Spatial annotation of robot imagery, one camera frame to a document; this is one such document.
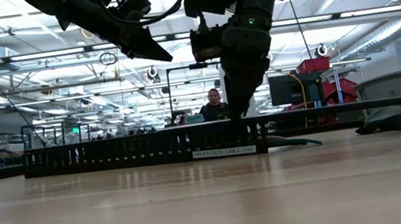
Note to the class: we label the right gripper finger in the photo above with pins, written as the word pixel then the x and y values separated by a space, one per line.
pixel 241 90
pixel 263 73

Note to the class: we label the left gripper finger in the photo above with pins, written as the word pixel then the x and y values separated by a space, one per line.
pixel 155 53
pixel 133 39

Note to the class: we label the black duct cover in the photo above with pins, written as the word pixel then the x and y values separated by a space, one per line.
pixel 341 108

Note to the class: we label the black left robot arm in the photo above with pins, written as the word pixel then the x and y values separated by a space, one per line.
pixel 47 2

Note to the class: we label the black monitor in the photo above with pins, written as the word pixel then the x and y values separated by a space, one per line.
pixel 288 90

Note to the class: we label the person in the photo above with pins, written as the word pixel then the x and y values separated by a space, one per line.
pixel 216 110

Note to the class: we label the small red bin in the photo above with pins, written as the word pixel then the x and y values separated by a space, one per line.
pixel 314 65

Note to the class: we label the teal bin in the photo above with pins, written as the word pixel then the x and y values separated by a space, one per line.
pixel 194 119

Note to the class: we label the long ceiling light bar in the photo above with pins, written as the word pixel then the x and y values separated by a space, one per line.
pixel 301 20

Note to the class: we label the large red bin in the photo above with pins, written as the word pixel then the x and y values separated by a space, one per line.
pixel 343 90

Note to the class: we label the grey office chair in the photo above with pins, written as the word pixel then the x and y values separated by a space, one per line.
pixel 389 87

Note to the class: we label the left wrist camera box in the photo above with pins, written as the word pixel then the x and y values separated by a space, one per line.
pixel 136 5

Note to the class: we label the black gantry frame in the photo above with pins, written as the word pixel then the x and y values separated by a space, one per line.
pixel 198 65

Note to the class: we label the black aluminium table frame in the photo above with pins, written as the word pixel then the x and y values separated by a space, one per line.
pixel 305 130

